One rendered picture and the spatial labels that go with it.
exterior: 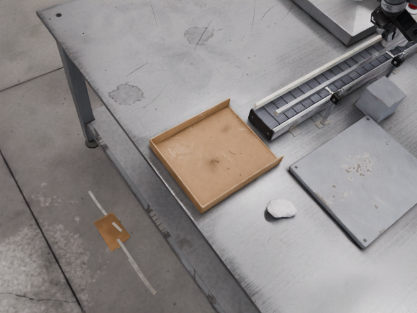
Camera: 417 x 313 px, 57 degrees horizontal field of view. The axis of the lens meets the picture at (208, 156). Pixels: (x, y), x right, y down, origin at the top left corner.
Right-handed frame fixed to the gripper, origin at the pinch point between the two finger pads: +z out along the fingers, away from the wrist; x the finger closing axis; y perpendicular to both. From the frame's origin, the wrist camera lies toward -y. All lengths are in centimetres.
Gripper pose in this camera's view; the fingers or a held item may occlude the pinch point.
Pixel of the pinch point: (391, 40)
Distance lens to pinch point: 156.2
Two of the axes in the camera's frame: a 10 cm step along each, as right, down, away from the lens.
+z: 3.1, 2.2, 9.2
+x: -7.4, 6.6, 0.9
